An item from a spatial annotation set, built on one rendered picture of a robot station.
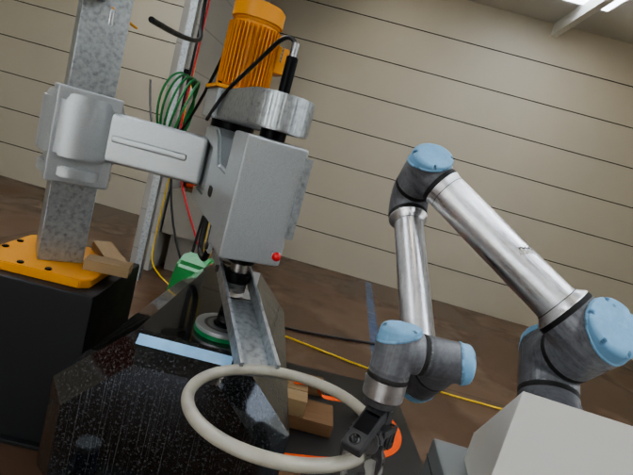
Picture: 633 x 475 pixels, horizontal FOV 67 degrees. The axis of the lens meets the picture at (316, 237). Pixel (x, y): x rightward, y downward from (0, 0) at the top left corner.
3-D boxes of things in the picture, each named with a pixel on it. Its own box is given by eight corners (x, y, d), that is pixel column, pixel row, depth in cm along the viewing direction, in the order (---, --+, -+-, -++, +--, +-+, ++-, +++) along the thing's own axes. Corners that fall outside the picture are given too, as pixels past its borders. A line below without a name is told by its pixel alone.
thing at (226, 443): (169, 367, 130) (170, 356, 130) (328, 377, 150) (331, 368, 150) (198, 481, 86) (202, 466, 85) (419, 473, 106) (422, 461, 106)
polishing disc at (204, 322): (260, 329, 185) (261, 326, 185) (238, 346, 165) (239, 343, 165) (212, 310, 190) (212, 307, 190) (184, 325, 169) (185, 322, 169)
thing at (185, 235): (152, 270, 488) (170, 188, 474) (194, 247, 616) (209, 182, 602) (210, 286, 486) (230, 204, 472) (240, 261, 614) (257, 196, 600)
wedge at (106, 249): (90, 249, 250) (92, 240, 249) (109, 250, 257) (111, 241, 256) (106, 262, 237) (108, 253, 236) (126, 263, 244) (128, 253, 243)
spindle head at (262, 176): (200, 237, 192) (226, 126, 184) (251, 246, 201) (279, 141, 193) (216, 265, 159) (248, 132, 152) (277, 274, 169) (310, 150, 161)
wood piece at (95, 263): (81, 270, 219) (83, 259, 218) (87, 263, 228) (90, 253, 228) (127, 278, 223) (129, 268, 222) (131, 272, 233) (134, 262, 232)
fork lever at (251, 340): (202, 246, 191) (205, 235, 189) (249, 253, 199) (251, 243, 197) (222, 374, 135) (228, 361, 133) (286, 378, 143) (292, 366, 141)
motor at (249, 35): (205, 87, 229) (224, 0, 222) (266, 106, 242) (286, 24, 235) (216, 85, 204) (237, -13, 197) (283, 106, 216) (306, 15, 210)
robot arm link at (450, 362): (456, 356, 114) (406, 346, 113) (480, 337, 105) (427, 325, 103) (458, 396, 108) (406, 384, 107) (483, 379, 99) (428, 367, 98)
